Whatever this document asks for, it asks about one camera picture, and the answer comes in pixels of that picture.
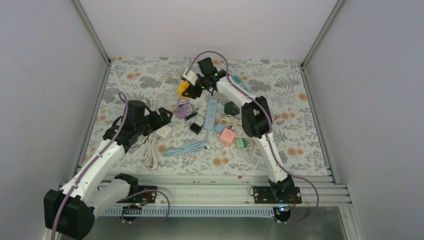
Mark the yellow cube power socket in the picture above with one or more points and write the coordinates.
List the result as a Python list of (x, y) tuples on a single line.
[(182, 87)]

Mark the purple usb power strip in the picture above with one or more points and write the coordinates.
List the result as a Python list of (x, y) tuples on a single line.
[(182, 108)]

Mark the aluminium rail frame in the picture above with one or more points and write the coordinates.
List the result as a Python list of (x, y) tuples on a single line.
[(235, 191)]

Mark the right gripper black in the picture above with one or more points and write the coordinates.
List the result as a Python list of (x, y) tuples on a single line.
[(194, 93)]

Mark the small green plug adapter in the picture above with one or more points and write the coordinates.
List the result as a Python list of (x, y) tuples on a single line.
[(241, 143)]

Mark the small light blue adapter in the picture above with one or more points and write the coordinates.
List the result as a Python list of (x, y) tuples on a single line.
[(219, 128)]

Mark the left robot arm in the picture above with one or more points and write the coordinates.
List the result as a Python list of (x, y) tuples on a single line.
[(73, 209)]

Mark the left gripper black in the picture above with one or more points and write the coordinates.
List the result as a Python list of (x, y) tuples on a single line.
[(158, 123)]

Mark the pink cube power socket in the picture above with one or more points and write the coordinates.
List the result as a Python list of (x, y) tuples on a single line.
[(227, 137)]

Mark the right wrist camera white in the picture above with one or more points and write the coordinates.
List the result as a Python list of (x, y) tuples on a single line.
[(189, 76)]

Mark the light blue power strip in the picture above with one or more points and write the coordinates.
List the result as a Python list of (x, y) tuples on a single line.
[(210, 115)]

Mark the teal power strip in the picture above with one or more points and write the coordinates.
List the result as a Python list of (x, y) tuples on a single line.
[(239, 82)]

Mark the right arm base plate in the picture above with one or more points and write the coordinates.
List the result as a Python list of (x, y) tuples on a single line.
[(265, 195)]

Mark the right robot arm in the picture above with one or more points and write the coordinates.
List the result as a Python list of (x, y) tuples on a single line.
[(255, 119)]

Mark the white square socket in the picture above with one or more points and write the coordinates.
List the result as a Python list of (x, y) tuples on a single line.
[(164, 132)]

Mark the black charger with cable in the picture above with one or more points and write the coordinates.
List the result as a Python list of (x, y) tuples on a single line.
[(194, 127)]

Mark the dark green cube socket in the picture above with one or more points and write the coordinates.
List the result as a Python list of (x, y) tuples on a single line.
[(230, 108)]

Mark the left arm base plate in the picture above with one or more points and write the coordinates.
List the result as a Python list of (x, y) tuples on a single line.
[(142, 198)]

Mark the light blue cable duct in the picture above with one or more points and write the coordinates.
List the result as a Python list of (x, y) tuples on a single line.
[(203, 211)]

